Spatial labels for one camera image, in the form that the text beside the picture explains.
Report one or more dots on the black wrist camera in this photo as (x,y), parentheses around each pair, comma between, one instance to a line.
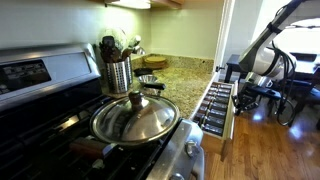
(271,93)

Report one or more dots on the dark wooden spoon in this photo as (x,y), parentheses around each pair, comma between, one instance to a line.
(116,55)

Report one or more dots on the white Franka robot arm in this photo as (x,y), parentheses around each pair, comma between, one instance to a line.
(256,60)

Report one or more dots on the dark wooden dining table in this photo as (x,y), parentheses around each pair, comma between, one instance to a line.
(233,61)

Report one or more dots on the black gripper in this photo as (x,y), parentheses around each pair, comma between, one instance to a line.
(252,92)

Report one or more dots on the black door hinge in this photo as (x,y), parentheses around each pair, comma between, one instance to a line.
(218,68)

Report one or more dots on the under-cabinet light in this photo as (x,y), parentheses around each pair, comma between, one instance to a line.
(133,4)

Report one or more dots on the wooden spice drawer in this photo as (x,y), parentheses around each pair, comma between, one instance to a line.
(213,143)

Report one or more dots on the wooden upper cabinet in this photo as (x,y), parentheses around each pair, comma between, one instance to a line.
(170,2)

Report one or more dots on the dark wooden chair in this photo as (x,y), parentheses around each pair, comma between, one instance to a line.
(311,95)

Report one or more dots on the white door frame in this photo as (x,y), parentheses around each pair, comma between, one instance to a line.
(223,33)

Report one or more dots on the wooden bowl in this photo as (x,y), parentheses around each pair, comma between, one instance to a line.
(155,61)

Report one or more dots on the stainless steel gas stove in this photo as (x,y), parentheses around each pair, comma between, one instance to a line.
(33,73)

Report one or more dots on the small steel cup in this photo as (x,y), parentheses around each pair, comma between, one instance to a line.
(147,79)

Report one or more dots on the black spatula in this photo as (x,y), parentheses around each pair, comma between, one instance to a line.
(108,43)

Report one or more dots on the steel stove knob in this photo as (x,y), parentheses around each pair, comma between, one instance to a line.
(176,176)
(190,147)

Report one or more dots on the small black skillet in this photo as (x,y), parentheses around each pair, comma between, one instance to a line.
(143,71)

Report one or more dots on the steel lid wooden knob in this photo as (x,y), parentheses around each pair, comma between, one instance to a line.
(140,120)

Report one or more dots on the steel utensil holder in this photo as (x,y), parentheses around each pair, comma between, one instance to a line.
(116,78)
(130,70)

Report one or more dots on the labelled glass spice jar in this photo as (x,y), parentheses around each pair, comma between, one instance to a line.
(224,90)
(209,98)
(215,121)
(200,116)
(214,89)
(203,109)
(216,85)
(212,93)
(223,95)
(217,113)
(213,129)
(226,86)
(198,122)
(206,103)
(219,106)

